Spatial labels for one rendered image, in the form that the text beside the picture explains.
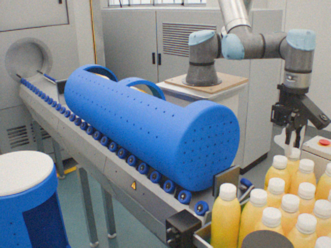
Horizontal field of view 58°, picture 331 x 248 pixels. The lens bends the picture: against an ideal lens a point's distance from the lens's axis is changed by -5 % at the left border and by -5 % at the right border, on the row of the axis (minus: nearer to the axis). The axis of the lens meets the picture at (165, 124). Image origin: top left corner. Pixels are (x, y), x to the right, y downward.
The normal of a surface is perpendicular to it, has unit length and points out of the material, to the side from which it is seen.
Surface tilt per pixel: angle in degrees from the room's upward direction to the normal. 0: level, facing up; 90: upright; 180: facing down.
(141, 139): 84
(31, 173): 0
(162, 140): 68
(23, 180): 0
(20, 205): 90
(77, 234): 0
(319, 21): 90
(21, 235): 89
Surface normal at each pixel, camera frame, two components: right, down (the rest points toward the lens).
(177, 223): -0.03, -0.92
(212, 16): -0.72, 0.28
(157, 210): -0.76, -0.07
